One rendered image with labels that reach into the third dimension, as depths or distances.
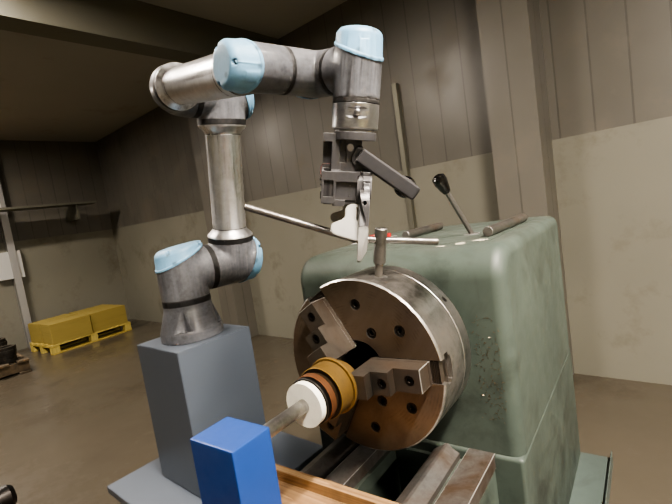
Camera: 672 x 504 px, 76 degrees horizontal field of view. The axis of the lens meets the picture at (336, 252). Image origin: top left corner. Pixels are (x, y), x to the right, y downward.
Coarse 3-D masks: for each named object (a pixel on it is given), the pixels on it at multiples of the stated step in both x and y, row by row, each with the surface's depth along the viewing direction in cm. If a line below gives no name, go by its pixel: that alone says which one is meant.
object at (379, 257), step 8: (376, 232) 73; (384, 232) 73; (376, 240) 73; (384, 240) 73; (376, 248) 74; (384, 248) 74; (376, 256) 74; (384, 256) 74; (376, 264) 75; (376, 272) 75
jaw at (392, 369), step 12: (372, 360) 72; (384, 360) 71; (396, 360) 70; (408, 360) 69; (420, 360) 68; (444, 360) 69; (360, 372) 68; (372, 372) 67; (384, 372) 66; (396, 372) 67; (408, 372) 66; (420, 372) 65; (432, 372) 68; (444, 372) 68; (360, 384) 66; (372, 384) 67; (384, 384) 66; (396, 384) 67; (408, 384) 66; (420, 384) 65; (360, 396) 67
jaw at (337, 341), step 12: (312, 300) 80; (324, 300) 77; (300, 312) 77; (312, 312) 75; (324, 312) 75; (312, 324) 75; (324, 324) 74; (336, 324) 75; (312, 336) 73; (324, 336) 72; (336, 336) 74; (348, 336) 76; (312, 348) 74; (324, 348) 70; (336, 348) 72; (348, 348) 74; (312, 360) 71
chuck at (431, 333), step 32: (320, 288) 78; (352, 288) 74; (384, 288) 70; (416, 288) 74; (352, 320) 75; (384, 320) 71; (416, 320) 68; (448, 320) 73; (352, 352) 82; (384, 352) 72; (416, 352) 69; (448, 352) 69; (448, 384) 68; (384, 416) 75; (416, 416) 71; (384, 448) 76
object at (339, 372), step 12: (324, 360) 69; (336, 360) 68; (312, 372) 67; (324, 372) 65; (336, 372) 66; (348, 372) 67; (324, 384) 63; (336, 384) 64; (348, 384) 66; (324, 396) 62; (336, 396) 64; (348, 396) 66; (336, 408) 65; (348, 408) 68; (324, 420) 63
